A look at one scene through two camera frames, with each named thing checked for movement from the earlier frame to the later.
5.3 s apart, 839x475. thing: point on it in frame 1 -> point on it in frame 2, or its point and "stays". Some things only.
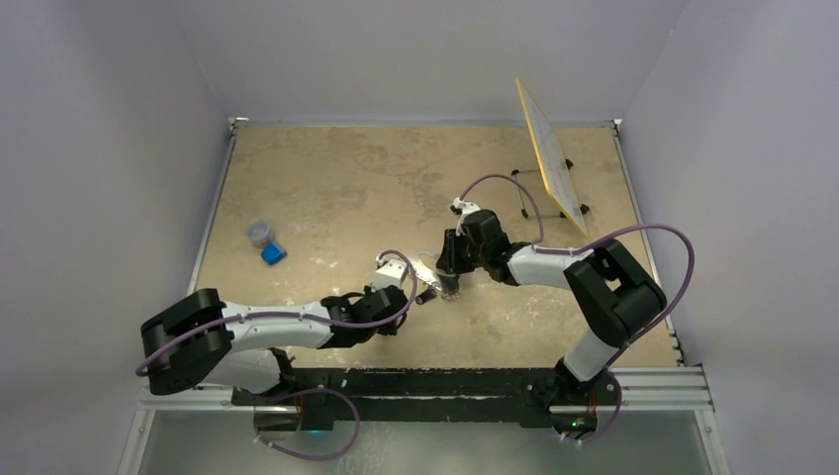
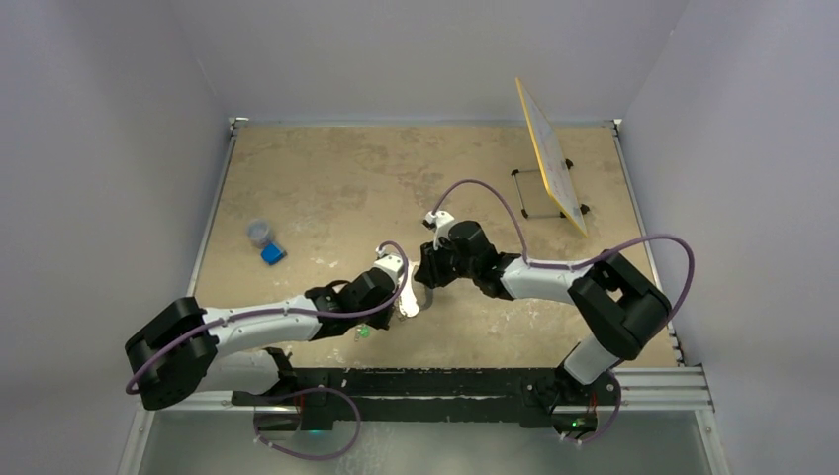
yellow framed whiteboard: x=552 y=161 stays
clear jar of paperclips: x=258 y=233 stays
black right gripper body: x=464 y=255 -> x=445 y=265
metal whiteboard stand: x=584 y=208 stays
